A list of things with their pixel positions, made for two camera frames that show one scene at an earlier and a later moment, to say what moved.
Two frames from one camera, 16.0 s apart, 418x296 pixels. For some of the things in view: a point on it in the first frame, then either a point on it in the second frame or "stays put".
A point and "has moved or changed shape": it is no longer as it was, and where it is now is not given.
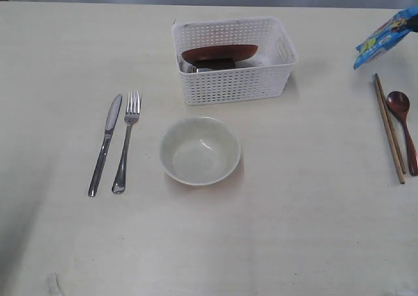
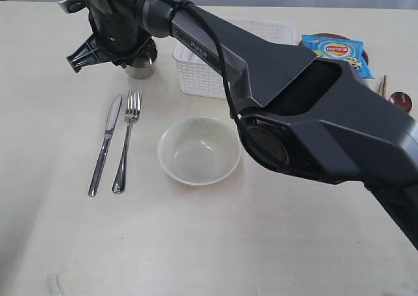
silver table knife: (111, 123) stays put
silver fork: (132, 113) stays put
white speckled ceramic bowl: (199, 151) stays put
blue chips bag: (386, 37) → (336, 48)
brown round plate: (234, 51) has moved or changed shape
